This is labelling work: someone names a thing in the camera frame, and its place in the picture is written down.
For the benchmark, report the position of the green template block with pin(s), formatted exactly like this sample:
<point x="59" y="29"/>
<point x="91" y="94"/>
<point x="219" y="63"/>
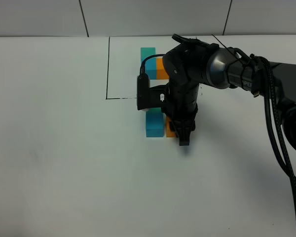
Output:
<point x="146" y="52"/>

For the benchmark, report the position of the orange template block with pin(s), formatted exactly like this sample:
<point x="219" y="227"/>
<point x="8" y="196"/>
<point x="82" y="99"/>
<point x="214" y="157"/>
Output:
<point x="160" y="70"/>

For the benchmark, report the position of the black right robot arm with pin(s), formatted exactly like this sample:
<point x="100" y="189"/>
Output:
<point x="194" y="62"/>

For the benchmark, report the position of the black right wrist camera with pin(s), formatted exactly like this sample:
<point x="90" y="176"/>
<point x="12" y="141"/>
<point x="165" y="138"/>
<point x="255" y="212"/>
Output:
<point x="149" y="97"/>

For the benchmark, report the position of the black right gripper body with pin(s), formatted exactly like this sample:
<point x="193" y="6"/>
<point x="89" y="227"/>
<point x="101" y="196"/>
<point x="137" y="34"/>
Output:
<point x="182" y="101"/>

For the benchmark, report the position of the blue template block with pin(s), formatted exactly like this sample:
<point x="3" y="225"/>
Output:
<point x="150" y="68"/>

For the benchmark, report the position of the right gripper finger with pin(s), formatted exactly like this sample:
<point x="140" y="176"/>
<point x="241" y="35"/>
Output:
<point x="183" y="129"/>

